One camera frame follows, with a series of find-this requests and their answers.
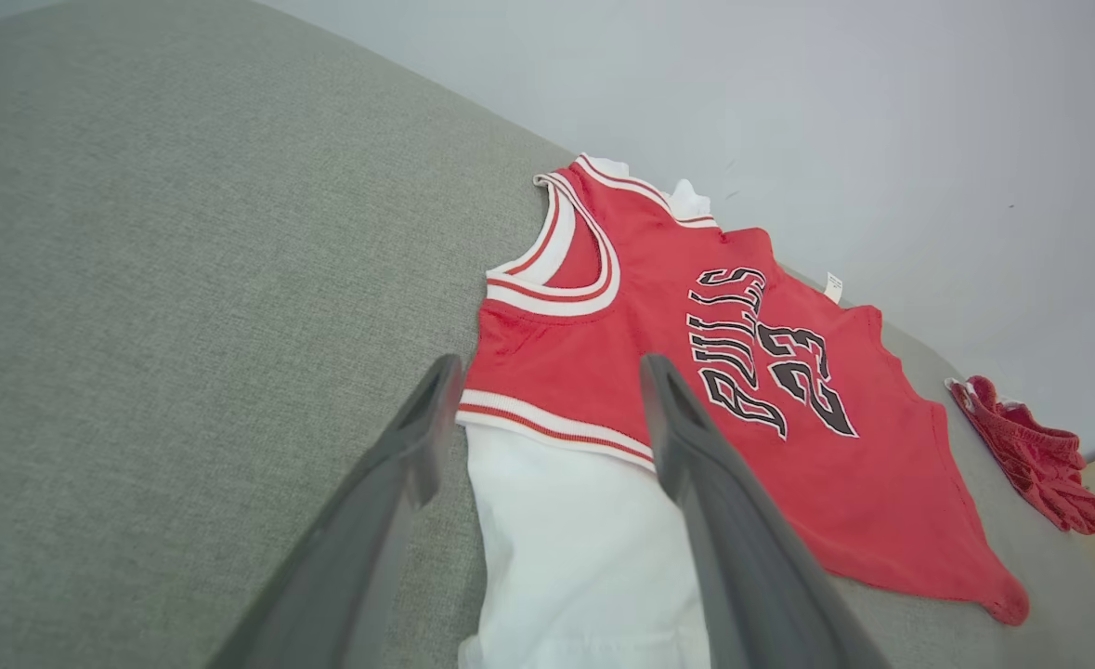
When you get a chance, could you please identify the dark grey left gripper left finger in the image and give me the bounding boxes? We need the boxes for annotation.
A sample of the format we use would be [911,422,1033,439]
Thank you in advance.
[209,354,463,669]

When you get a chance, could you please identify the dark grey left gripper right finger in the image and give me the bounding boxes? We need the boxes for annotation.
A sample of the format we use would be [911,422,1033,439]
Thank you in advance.
[640,353,890,669]

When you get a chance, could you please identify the red Bulls jersey white sleeves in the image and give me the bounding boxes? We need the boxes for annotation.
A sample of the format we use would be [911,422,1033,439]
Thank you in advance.
[457,153,1031,669]

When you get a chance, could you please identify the red mesh garment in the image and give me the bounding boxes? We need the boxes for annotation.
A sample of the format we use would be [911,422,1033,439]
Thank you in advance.
[945,374,1095,535]

